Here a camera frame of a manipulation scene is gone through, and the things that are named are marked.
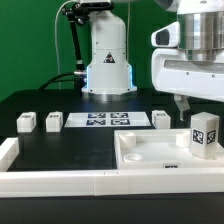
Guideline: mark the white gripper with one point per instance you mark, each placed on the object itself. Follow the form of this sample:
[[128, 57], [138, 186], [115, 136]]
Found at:
[[172, 72]]

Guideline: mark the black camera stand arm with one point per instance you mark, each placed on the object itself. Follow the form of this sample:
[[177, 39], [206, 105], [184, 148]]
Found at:
[[70, 13]]

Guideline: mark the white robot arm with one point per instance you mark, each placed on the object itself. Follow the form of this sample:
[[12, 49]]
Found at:
[[121, 51]]

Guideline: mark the white square table top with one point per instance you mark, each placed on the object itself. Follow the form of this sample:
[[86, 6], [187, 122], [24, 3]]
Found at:
[[157, 149]]

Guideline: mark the white U-shaped fence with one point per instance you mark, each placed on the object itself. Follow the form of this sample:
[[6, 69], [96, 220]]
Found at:
[[107, 182]]

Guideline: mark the white sheet with tags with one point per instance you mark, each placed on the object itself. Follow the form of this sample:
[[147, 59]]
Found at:
[[107, 119]]

